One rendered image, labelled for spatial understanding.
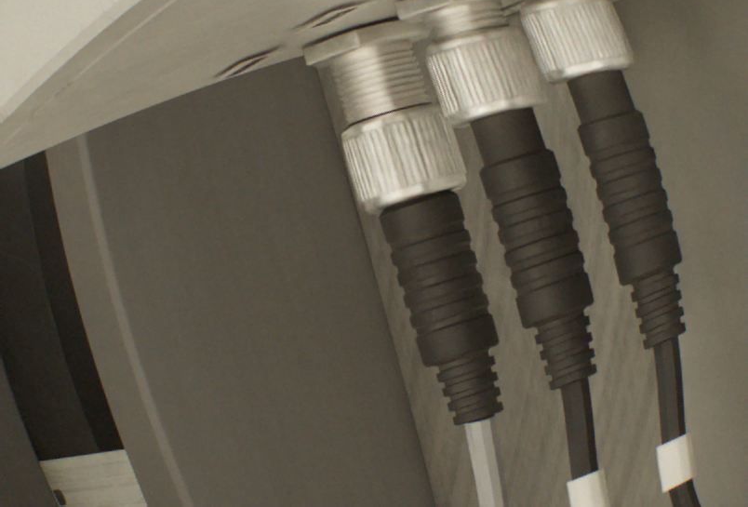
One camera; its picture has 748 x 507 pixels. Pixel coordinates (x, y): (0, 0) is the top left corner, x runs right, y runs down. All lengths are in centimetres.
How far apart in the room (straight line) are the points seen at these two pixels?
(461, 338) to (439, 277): 1
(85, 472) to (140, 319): 86
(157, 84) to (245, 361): 13
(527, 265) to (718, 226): 4
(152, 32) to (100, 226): 19
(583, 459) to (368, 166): 6
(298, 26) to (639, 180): 6
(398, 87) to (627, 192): 8
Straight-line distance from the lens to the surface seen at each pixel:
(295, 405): 78
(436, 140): 67
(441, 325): 67
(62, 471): 163
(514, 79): 64
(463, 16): 64
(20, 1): 57
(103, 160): 77
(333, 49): 67
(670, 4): 65
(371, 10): 66
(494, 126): 64
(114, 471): 163
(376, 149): 67
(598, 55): 61
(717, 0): 64
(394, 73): 68
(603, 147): 61
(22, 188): 164
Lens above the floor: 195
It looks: 40 degrees down
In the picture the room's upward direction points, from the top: 5 degrees clockwise
